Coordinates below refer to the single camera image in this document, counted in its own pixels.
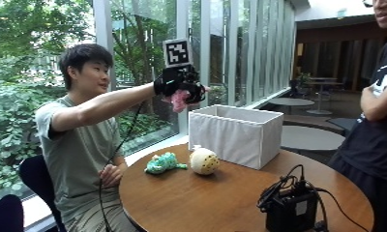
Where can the green soft toy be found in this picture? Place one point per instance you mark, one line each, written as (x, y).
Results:
(163, 163)

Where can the grey round table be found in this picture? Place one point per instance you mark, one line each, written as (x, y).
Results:
(310, 138)
(291, 102)

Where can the white fabric storage box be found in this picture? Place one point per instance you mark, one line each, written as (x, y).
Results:
(234, 137)

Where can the cream spotted round soft toy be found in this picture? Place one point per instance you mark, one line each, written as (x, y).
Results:
(203, 160)

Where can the black electronics box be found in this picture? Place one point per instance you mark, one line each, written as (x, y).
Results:
(291, 211)

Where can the white marker cube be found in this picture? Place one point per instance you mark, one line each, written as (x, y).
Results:
(177, 52)

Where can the the person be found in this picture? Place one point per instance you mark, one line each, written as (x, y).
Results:
(82, 138)

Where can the dark blue chair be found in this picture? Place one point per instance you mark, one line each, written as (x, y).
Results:
(41, 187)
(5, 216)

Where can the pink soft toy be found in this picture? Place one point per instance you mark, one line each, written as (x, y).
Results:
(179, 99)

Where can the tall round table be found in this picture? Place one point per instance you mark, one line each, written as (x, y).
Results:
(323, 84)

